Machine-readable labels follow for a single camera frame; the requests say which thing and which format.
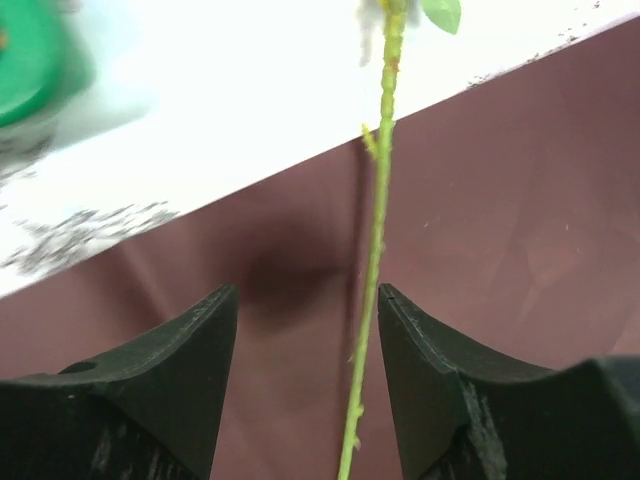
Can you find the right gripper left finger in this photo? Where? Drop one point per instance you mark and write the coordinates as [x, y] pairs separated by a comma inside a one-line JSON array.
[[147, 409]]

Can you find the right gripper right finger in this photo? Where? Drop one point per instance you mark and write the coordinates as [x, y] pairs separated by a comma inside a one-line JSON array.
[[462, 410]]

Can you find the red paper bouquet wrap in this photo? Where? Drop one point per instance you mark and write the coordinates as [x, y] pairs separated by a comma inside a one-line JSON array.
[[513, 217]]

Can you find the pink artificial flowers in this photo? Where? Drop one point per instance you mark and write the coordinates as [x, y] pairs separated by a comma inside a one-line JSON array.
[[379, 148]]

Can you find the green plastic basket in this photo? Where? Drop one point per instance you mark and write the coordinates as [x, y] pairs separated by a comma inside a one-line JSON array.
[[44, 62]]

